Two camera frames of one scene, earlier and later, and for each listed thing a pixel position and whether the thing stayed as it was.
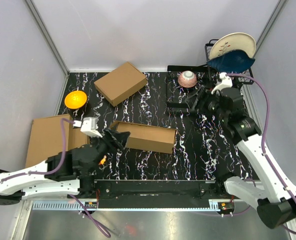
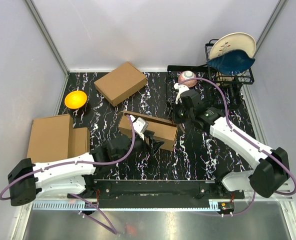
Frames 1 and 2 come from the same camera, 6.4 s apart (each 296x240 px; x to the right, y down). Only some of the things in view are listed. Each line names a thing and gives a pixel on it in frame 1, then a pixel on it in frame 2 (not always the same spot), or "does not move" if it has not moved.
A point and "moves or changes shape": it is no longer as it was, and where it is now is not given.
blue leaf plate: [232, 61] does not move
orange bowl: [75, 99] does not move
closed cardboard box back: [120, 83] does not move
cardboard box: [147, 137] moves or changes shape
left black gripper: [115, 141] -> [154, 144]
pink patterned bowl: [187, 79] does not move
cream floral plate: [234, 41] does not move
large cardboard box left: [45, 139] does not move
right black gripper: [197, 99] -> [177, 120]
